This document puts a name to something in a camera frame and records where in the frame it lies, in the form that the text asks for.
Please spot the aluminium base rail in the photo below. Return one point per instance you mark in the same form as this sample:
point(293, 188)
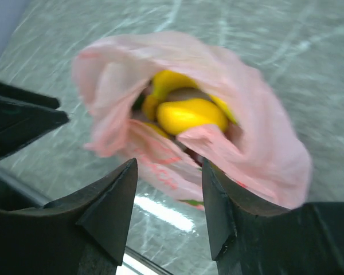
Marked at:
point(23, 189)

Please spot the pink plastic bag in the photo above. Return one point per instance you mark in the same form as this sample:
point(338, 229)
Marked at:
point(262, 153)

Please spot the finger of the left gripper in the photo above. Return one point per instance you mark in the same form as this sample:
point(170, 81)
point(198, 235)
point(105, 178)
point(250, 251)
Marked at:
point(25, 119)
point(16, 93)

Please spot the yellow mango in bag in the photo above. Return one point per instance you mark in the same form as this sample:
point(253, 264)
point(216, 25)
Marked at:
point(176, 117)

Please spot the yellow banana in bag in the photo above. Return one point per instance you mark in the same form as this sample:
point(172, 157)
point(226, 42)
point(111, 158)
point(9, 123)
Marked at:
point(171, 86)

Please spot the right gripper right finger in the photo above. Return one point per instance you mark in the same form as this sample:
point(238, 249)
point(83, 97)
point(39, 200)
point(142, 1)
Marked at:
point(249, 235)

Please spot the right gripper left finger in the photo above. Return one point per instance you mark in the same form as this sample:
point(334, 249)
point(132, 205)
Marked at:
point(74, 223)

